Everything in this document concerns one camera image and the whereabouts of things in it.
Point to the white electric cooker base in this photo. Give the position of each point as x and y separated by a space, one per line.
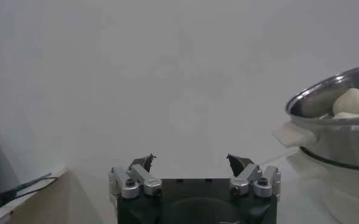
334 194

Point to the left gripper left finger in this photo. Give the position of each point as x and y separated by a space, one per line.
127 182

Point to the stainless steel steamer basket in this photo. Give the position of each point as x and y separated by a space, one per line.
343 146

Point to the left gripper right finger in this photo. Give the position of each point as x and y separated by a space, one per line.
263 184

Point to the white steamed baozi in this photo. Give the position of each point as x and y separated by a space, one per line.
356 102

